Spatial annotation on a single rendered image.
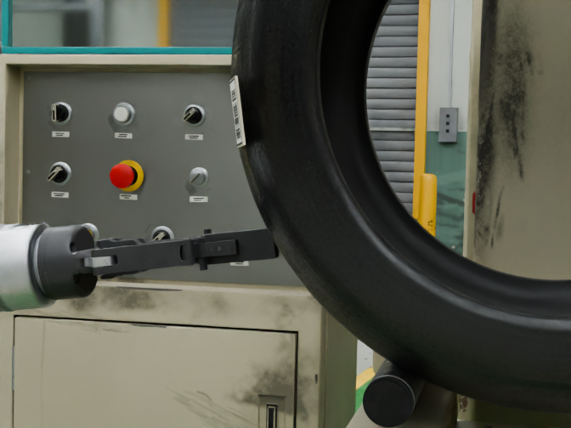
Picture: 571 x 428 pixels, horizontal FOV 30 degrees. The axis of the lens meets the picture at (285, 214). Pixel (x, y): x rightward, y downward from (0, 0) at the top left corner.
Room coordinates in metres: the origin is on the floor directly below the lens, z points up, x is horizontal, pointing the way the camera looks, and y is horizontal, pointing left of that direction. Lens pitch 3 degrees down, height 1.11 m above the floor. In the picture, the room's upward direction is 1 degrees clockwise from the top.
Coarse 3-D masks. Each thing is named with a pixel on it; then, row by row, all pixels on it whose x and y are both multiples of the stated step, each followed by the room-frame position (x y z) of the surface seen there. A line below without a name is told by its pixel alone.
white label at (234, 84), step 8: (232, 80) 0.94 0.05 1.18; (232, 88) 0.94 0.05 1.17; (232, 96) 0.95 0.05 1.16; (232, 104) 0.95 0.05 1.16; (240, 104) 0.92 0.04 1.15; (240, 112) 0.92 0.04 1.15; (240, 120) 0.92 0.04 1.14; (240, 128) 0.92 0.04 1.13; (240, 136) 0.92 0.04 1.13; (240, 144) 0.93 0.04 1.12
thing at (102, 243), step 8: (104, 240) 1.06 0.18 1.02; (112, 240) 1.06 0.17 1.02; (120, 240) 1.06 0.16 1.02; (128, 240) 1.05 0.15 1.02; (136, 240) 1.06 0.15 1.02; (176, 240) 1.04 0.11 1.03; (200, 240) 1.04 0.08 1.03; (200, 264) 1.04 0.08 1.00; (128, 272) 1.05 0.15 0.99; (136, 272) 1.05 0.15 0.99
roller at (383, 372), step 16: (384, 368) 0.97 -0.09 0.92; (400, 368) 0.96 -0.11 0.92; (384, 384) 0.91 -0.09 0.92; (400, 384) 0.91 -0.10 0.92; (416, 384) 0.96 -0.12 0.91; (368, 400) 0.92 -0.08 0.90; (384, 400) 0.91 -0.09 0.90; (400, 400) 0.91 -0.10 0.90; (416, 400) 0.95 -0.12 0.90; (368, 416) 0.92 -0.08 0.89; (384, 416) 0.91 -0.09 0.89; (400, 416) 0.91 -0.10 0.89
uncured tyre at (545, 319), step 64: (256, 0) 0.93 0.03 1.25; (320, 0) 0.90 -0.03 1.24; (384, 0) 1.18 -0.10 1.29; (256, 64) 0.92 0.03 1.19; (320, 64) 1.19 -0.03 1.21; (256, 128) 0.93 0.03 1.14; (320, 128) 0.90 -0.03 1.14; (256, 192) 0.95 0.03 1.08; (320, 192) 0.90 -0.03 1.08; (384, 192) 1.18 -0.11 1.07; (320, 256) 0.91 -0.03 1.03; (384, 256) 0.89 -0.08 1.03; (448, 256) 1.16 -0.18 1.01; (384, 320) 0.90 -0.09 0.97; (448, 320) 0.88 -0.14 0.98; (512, 320) 0.86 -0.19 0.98; (448, 384) 0.92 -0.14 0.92; (512, 384) 0.88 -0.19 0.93
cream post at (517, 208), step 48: (528, 0) 1.25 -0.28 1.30; (480, 48) 1.27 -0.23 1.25; (528, 48) 1.25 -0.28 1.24; (480, 96) 1.27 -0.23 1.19; (528, 96) 1.25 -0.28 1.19; (480, 144) 1.27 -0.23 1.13; (528, 144) 1.25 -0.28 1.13; (480, 192) 1.26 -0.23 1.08; (528, 192) 1.25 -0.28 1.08; (480, 240) 1.26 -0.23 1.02; (528, 240) 1.25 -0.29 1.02
